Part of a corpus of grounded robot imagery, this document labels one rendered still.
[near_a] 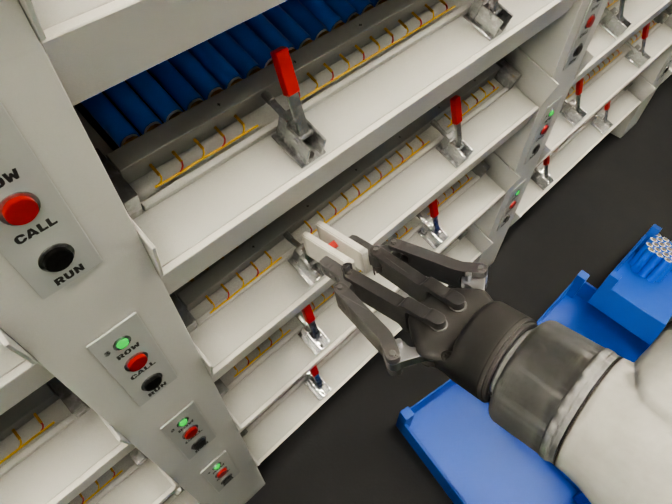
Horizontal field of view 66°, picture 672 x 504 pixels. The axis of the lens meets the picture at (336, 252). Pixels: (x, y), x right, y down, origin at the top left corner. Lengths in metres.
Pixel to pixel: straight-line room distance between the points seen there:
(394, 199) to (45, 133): 0.46
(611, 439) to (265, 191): 0.30
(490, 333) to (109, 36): 0.30
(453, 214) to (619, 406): 0.59
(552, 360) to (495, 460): 0.71
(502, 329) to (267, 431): 0.59
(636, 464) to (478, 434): 0.73
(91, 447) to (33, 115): 0.36
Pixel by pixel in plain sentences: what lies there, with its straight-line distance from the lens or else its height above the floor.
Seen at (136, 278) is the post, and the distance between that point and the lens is 0.39.
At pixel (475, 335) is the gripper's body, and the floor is 0.66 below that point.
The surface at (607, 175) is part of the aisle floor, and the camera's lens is 1.58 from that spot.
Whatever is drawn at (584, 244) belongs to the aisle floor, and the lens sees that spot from 1.39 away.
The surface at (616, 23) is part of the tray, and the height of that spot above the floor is 0.53.
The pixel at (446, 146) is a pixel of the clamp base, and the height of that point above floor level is 0.53.
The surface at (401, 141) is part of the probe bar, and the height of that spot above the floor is 0.55.
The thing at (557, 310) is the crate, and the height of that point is 0.00.
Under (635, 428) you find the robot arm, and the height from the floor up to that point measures 0.70.
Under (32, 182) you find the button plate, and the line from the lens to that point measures 0.30.
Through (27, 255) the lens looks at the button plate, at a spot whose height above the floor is 0.78.
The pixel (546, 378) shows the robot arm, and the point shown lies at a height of 0.68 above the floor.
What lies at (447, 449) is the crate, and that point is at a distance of 1.06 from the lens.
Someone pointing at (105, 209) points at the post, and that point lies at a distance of 0.33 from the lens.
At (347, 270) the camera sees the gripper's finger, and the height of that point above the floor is 0.61.
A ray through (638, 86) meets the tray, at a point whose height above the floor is 0.16.
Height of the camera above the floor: 1.01
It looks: 55 degrees down
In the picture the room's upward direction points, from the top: straight up
